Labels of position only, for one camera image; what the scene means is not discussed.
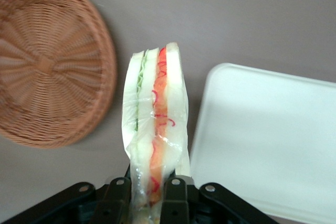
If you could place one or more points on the plastic-wrapped sandwich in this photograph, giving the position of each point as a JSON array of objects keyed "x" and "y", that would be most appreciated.
[{"x": 170, "y": 90}]

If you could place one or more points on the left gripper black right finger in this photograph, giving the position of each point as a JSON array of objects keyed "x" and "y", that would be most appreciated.
[{"x": 176, "y": 203}]

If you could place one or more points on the large brown wicker basket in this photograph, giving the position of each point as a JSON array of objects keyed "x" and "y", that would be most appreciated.
[{"x": 52, "y": 64}]

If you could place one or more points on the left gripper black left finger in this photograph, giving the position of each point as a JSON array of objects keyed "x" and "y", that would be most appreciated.
[{"x": 113, "y": 203}]

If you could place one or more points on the cream plastic tray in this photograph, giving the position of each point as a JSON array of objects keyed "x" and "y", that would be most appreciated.
[{"x": 262, "y": 134}]

